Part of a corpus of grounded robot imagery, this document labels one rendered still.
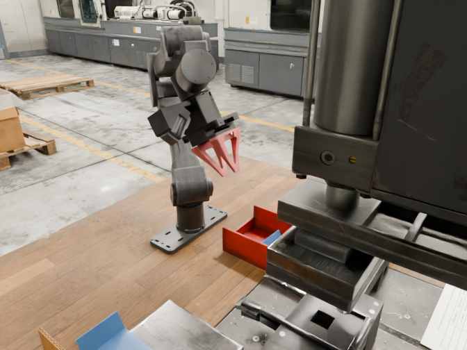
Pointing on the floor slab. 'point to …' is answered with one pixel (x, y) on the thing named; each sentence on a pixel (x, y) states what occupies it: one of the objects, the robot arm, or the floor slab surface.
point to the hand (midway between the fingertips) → (228, 169)
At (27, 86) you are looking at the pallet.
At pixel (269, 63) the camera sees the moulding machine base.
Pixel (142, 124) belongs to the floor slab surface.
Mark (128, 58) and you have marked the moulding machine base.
